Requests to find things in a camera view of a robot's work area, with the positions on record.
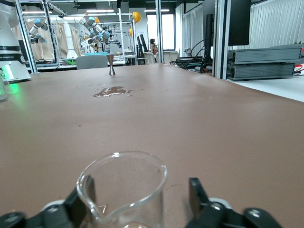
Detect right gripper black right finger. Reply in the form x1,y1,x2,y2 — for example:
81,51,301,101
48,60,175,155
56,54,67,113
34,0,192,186
185,177,284,228

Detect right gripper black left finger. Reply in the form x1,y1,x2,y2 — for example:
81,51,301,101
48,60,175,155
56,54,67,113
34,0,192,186
0,175,96,228

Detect clear glass beaker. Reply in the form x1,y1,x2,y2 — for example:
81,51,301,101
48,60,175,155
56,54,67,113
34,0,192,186
76,151,168,228

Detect steel double-cone jigger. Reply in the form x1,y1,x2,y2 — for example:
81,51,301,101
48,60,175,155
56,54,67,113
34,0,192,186
106,54,117,76

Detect large liquid puddle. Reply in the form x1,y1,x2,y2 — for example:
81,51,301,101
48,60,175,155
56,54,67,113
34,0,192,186
93,85,134,98

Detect grey equipment box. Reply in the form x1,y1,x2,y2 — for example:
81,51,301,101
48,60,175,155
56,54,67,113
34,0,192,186
227,45,304,64
226,62,297,81

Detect beige chair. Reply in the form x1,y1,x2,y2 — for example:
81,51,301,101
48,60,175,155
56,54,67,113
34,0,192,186
156,50,179,64
143,51,157,64

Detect grey chair back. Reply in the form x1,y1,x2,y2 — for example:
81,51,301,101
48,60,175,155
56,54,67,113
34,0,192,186
76,55,108,70

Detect seated person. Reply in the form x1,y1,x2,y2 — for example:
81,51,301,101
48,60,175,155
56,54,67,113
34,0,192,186
149,38,159,55

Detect black monitor stand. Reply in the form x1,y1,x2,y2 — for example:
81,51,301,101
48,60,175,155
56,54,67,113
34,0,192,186
205,13,214,59

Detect tangled black cables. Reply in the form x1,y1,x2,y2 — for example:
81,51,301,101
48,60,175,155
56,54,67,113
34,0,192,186
170,38,214,74

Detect aluminium frame post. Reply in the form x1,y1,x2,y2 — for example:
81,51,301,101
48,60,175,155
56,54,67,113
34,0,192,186
154,0,165,64
14,0,39,74
212,0,230,79

